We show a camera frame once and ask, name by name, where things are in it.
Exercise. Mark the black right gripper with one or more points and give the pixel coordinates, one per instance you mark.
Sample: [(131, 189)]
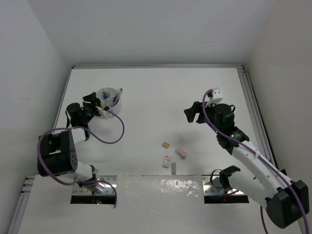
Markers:
[(197, 107)]

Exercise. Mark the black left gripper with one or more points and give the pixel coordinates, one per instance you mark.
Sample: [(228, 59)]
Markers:
[(94, 101)]

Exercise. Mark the clear blue gel pen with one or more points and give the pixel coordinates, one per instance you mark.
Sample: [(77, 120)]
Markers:
[(105, 95)]

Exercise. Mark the red pen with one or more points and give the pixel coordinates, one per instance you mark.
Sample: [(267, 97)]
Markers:
[(115, 98)]

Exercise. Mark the pink stapler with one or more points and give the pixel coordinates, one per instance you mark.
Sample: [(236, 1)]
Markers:
[(182, 154)]

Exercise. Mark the blue ballpoint pen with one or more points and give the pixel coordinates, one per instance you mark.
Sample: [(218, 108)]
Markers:
[(119, 94)]

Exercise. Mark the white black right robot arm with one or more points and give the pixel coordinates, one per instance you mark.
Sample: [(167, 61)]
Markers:
[(284, 200)]

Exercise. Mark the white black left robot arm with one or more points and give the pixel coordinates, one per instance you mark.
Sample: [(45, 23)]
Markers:
[(57, 151)]

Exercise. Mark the white round desk organizer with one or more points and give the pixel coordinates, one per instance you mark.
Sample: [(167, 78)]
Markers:
[(109, 102)]

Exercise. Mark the yellow eraser block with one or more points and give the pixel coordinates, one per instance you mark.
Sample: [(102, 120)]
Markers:
[(166, 145)]

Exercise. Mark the grey staple box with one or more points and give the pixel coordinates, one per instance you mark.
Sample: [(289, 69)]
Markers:
[(173, 168)]

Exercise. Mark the white correction tape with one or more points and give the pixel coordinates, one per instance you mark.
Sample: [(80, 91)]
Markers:
[(167, 161)]

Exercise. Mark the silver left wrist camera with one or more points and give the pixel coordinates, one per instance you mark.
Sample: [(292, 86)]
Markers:
[(106, 112)]

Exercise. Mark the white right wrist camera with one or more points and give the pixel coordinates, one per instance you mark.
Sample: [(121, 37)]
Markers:
[(215, 96)]

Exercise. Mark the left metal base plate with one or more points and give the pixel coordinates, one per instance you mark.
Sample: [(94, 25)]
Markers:
[(103, 185)]

